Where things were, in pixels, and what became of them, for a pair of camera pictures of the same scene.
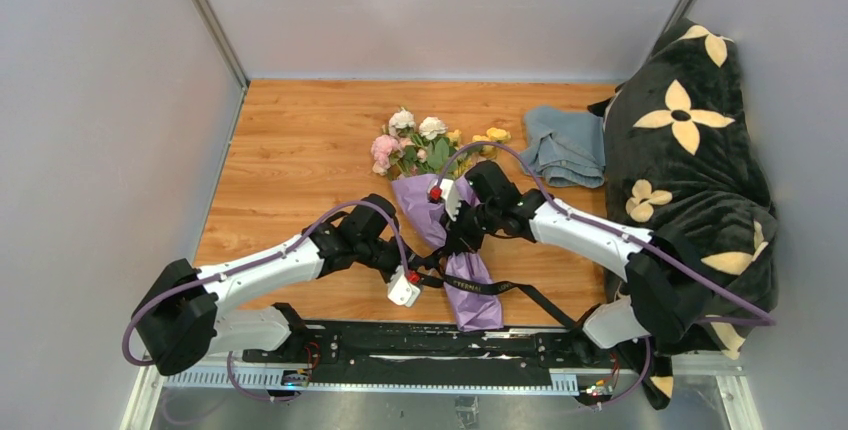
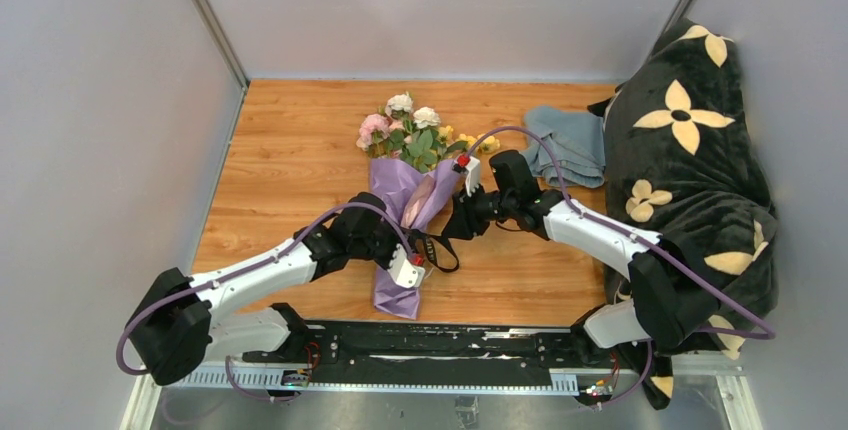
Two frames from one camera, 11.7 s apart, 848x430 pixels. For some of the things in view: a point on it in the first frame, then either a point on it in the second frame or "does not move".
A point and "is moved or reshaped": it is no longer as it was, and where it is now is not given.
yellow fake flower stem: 488,146 is moved or reshaped
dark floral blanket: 683,163 does not move
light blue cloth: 565,147 does not move
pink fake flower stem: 383,150 to 373,131
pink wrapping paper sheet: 475,310 to 416,200
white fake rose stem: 422,139 is moved or reshaped
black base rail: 484,356 does not move
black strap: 487,287 to 427,238
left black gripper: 414,261 does not move
